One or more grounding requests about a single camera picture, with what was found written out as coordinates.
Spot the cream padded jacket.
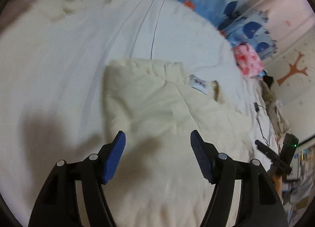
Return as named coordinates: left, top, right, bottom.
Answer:
left=104, top=60, right=253, bottom=226

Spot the white garment label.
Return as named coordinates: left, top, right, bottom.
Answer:
left=189, top=74, right=210, bottom=95

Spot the pink floral cloth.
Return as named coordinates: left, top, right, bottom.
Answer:
left=232, top=43, right=264, bottom=78

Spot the white bed sheet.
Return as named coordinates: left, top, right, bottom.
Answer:
left=1, top=0, right=273, bottom=226

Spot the pink star curtain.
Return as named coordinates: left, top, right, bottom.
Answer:
left=240, top=0, right=314, bottom=50

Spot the blue whale pattern quilt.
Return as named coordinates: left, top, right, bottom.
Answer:
left=177, top=0, right=277, bottom=60

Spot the black cable on bed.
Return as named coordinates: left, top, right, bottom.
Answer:
left=253, top=101, right=274, bottom=148

